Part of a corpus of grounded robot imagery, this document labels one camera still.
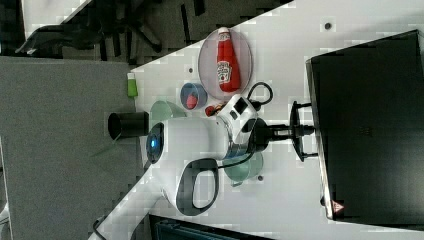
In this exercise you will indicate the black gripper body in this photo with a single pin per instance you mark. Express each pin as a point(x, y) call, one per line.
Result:
point(262, 133)

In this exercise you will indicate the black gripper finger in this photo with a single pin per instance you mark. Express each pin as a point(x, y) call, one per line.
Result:
point(304, 105)
point(306, 155)

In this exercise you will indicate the black silver toaster oven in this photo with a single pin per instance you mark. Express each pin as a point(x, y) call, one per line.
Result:
point(367, 105)

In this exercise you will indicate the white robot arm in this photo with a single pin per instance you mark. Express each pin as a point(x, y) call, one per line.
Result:
point(179, 149)

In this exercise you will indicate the green mug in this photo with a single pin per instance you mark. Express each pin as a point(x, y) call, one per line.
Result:
point(238, 169)

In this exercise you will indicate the orange slice toy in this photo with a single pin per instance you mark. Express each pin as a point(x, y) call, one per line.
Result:
point(219, 107)

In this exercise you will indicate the red toy strawberry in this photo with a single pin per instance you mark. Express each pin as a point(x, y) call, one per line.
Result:
point(209, 111)

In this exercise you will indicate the red ketchup bottle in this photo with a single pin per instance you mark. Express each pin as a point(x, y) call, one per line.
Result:
point(228, 73)

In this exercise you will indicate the pink toy fruit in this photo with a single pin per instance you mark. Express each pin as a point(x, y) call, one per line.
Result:
point(191, 102)

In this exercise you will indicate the blue bowl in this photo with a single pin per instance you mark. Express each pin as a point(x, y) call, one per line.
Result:
point(195, 89)

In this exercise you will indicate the grey round plate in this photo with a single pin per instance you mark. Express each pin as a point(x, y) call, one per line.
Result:
point(207, 64)

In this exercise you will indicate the green perforated colander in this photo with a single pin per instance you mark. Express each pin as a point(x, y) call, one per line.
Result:
point(164, 110)

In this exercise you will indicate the lime green object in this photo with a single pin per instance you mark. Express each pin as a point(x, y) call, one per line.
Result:
point(132, 90)

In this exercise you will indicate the black round pan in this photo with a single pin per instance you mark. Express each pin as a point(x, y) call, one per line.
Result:
point(128, 125)

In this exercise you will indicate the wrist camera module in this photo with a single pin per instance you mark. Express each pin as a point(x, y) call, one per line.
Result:
point(236, 114)

